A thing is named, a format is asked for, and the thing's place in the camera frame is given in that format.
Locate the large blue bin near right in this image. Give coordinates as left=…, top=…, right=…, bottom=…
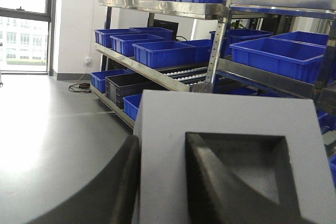
left=229, top=37, right=326, bottom=84

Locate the steel flow rack shelving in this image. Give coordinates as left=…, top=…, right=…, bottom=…
left=90, top=0, right=336, bottom=156

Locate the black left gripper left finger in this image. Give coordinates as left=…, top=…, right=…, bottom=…
left=31, top=135, right=140, bottom=223

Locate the gray square base block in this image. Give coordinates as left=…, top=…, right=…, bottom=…
left=134, top=90, right=335, bottom=223

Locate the black plastic bin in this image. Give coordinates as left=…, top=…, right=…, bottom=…
left=105, top=73, right=166, bottom=109

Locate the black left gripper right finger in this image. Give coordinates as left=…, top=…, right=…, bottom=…
left=185, top=132, right=309, bottom=223

